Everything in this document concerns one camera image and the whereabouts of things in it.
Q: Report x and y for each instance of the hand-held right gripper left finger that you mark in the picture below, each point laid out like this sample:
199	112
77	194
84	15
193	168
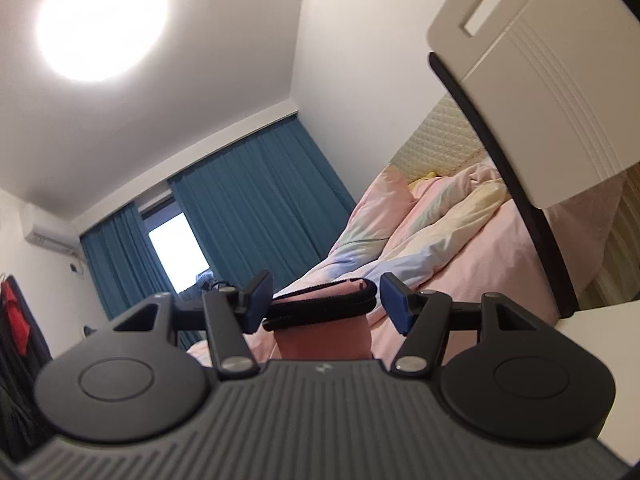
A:
257	305

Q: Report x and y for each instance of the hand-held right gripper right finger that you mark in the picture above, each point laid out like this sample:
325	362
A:
397	305

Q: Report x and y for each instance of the pink shopping bag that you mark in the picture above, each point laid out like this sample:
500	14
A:
325	340

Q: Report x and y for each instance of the pastel rainbow quilt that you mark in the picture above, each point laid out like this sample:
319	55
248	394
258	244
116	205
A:
430	230

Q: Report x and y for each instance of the bed with pink sheet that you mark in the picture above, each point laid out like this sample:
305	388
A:
480	260

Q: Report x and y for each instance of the window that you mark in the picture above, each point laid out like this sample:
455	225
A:
177	250

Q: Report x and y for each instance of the pastel pink pillow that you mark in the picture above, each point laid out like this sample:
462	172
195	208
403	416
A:
375	210

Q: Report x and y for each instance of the blue curtain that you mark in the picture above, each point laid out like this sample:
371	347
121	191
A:
270	195
125	260

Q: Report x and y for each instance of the beige quilted headboard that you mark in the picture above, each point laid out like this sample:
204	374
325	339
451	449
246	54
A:
440	135

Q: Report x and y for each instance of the white air conditioner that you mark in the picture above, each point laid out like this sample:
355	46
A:
47	235

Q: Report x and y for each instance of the red garment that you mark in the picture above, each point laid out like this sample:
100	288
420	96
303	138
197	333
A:
14	315

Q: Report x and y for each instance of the dark hanging clothes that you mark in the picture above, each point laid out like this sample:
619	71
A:
25	400

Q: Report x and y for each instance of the round ceiling light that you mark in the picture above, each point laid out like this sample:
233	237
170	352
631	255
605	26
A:
102	17

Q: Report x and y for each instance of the white chair with black frame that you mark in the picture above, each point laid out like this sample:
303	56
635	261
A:
540	85

